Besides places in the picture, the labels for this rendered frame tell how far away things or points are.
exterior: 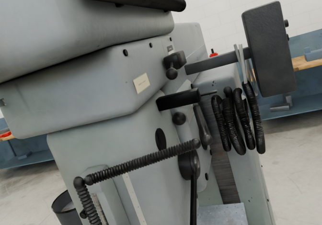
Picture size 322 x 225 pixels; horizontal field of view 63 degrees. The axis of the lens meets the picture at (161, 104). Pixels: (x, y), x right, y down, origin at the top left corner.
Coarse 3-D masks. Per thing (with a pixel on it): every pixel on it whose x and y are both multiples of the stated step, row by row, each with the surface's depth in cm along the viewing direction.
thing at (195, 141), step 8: (184, 144) 33; (192, 144) 33; (200, 144) 33; (160, 152) 33; (168, 152) 33; (176, 152) 33; (184, 152) 33; (136, 160) 33; (144, 160) 32; (152, 160) 32; (160, 160) 33; (112, 168) 33; (120, 168) 32; (128, 168) 32; (136, 168) 33; (88, 176) 32; (96, 176) 32; (104, 176) 32; (112, 176) 32; (88, 184) 32
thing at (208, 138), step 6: (198, 108) 46; (198, 114) 43; (198, 120) 40; (204, 120) 40; (198, 126) 38; (204, 126) 36; (204, 132) 34; (204, 138) 33; (210, 138) 33; (210, 144) 33
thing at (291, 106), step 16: (304, 48) 365; (304, 64) 352; (320, 64) 340; (288, 96) 396; (320, 96) 402; (272, 112) 399; (288, 112) 380; (16, 160) 591; (32, 160) 552; (48, 160) 521
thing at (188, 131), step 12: (192, 84) 73; (180, 108) 59; (192, 108) 68; (192, 120) 65; (180, 132) 60; (192, 132) 62; (204, 144) 70; (204, 156) 69; (204, 168) 66; (204, 180) 64
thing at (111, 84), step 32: (64, 64) 37; (96, 64) 36; (128, 64) 37; (160, 64) 51; (0, 96) 42; (32, 96) 40; (64, 96) 38; (96, 96) 37; (128, 96) 36; (32, 128) 42; (64, 128) 41
